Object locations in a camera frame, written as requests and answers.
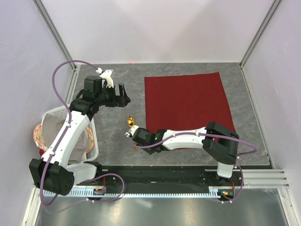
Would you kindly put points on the white slotted cable duct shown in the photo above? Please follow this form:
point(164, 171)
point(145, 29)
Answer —
point(89, 192)

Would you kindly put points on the right aluminium frame post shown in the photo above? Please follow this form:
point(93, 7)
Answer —
point(260, 31)

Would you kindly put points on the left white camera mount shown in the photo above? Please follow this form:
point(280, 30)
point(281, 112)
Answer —
point(107, 75)

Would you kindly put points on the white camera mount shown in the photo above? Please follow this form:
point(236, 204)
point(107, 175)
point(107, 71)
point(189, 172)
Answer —
point(131, 131)
point(107, 75)

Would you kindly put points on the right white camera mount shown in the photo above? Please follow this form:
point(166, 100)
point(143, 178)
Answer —
point(131, 131)

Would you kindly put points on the red cloth in basket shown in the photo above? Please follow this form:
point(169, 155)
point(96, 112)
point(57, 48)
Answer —
point(41, 152)

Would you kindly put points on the aluminium frame post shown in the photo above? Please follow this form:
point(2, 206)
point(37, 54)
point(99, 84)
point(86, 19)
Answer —
point(260, 31)
point(52, 28)

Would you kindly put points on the red cloth napkin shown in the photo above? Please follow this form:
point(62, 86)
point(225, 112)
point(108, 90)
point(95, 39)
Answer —
point(186, 102)

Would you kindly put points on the gold spoon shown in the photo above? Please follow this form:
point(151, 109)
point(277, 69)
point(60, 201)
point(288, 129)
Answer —
point(131, 123)

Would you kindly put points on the left aluminium frame post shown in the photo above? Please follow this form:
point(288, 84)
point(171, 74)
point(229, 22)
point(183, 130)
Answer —
point(52, 28)

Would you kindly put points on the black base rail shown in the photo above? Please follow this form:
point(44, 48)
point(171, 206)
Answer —
point(204, 176)

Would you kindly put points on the white plastic basket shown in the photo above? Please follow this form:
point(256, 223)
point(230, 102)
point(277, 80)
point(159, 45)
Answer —
point(61, 112)

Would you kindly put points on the patterned plate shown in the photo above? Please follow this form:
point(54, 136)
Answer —
point(39, 141)

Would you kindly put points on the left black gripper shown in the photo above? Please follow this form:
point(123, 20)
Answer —
point(121, 100)

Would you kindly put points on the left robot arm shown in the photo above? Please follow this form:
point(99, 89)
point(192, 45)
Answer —
point(52, 172)

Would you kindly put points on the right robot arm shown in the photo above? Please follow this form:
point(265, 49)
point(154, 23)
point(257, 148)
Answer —
point(218, 141)

